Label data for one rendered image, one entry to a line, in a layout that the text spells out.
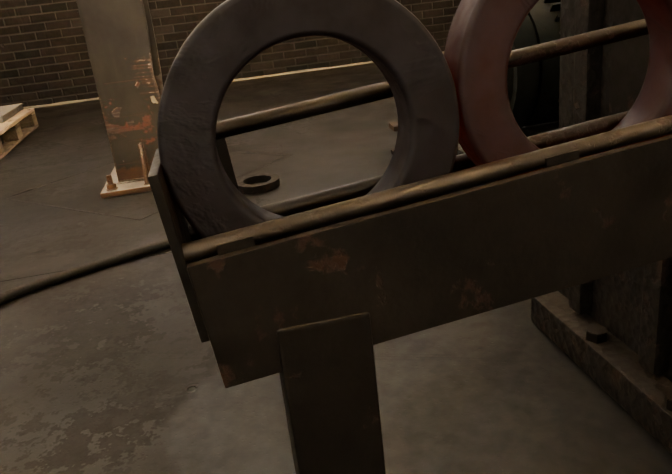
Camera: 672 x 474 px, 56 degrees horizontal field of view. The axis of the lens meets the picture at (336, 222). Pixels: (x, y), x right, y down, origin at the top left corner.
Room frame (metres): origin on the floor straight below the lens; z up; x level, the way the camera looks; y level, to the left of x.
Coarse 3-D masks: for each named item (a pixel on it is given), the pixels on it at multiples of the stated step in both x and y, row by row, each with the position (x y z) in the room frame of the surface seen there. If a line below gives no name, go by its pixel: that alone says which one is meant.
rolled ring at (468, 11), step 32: (480, 0) 0.39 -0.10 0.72; (512, 0) 0.39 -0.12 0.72; (640, 0) 0.43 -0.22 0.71; (480, 32) 0.39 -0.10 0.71; (512, 32) 0.39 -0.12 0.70; (448, 64) 0.41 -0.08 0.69; (480, 64) 0.39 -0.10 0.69; (480, 96) 0.39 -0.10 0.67; (640, 96) 0.44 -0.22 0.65; (480, 128) 0.39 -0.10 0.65; (512, 128) 0.39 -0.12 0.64; (480, 160) 0.39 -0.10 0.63
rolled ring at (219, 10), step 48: (240, 0) 0.37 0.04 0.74; (288, 0) 0.37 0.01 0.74; (336, 0) 0.38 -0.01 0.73; (384, 0) 0.38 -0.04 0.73; (192, 48) 0.36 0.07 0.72; (240, 48) 0.37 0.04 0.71; (384, 48) 0.38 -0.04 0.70; (432, 48) 0.38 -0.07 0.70; (192, 96) 0.36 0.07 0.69; (432, 96) 0.38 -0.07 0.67; (192, 144) 0.36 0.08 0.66; (432, 144) 0.38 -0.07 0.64; (192, 192) 0.36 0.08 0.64; (240, 192) 0.39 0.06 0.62
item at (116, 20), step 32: (96, 0) 2.78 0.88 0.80; (128, 0) 2.80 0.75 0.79; (96, 32) 2.77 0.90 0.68; (128, 32) 2.79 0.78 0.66; (96, 64) 2.77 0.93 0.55; (128, 64) 2.79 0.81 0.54; (128, 96) 2.79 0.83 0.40; (160, 96) 3.08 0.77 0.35; (128, 128) 2.78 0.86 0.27; (128, 160) 2.78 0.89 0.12; (128, 192) 2.65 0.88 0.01
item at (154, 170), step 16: (160, 176) 0.34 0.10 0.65; (160, 192) 0.34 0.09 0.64; (160, 208) 0.34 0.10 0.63; (176, 208) 0.37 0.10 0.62; (176, 224) 0.35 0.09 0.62; (176, 240) 0.34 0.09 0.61; (176, 256) 0.34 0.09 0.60; (192, 288) 0.34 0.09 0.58; (192, 304) 0.34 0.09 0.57; (208, 336) 0.34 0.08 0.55
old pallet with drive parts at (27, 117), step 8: (24, 112) 4.68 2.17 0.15; (32, 112) 4.82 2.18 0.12; (8, 120) 4.35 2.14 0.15; (16, 120) 4.32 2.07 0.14; (24, 120) 4.75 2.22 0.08; (32, 120) 4.76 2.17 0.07; (0, 128) 4.03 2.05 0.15; (8, 128) 4.09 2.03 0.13; (16, 128) 4.28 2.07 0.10; (24, 128) 4.73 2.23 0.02; (32, 128) 4.72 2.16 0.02; (8, 136) 4.24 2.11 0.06; (16, 136) 4.25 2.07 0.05; (24, 136) 4.42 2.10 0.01; (0, 144) 3.83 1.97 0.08; (8, 144) 4.13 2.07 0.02; (16, 144) 4.16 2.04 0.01; (0, 152) 3.79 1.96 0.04; (8, 152) 3.94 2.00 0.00
